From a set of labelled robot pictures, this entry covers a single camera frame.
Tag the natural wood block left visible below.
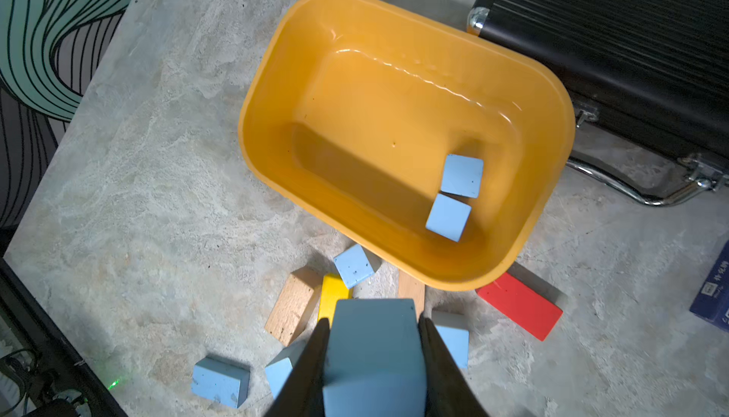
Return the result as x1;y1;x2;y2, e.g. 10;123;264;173
265;266;323;347

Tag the yellow plastic bin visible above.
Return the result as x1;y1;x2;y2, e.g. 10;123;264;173
238;0;575;291

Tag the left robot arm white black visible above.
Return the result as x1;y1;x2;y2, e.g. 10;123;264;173
1;349;126;416

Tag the blue card deck box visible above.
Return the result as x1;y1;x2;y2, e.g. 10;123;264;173
689;244;729;332

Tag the light blue block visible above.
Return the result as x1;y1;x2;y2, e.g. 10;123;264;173
425;194;472;242

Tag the black ribbed case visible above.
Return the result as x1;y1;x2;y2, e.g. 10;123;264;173
467;0;728;208

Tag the yellow long block left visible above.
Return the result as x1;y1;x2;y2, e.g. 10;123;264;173
317;274;353;324

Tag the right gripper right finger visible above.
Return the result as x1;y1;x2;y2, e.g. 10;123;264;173
418;316;488;417

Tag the natural wood block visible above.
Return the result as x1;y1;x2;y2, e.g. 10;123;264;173
398;270;426;319
265;266;323;347

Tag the red flat block top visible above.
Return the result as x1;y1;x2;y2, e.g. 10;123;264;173
476;273;563;341

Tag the natural wood block upper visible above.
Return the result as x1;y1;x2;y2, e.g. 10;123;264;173
398;270;426;319

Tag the light blue cube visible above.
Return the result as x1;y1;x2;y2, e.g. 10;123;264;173
440;154;484;199
323;299;427;416
265;340;307;399
191;356;250;409
431;310;470;370
333;244;383;289

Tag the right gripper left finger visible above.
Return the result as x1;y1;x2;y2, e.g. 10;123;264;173
265;318;330;416

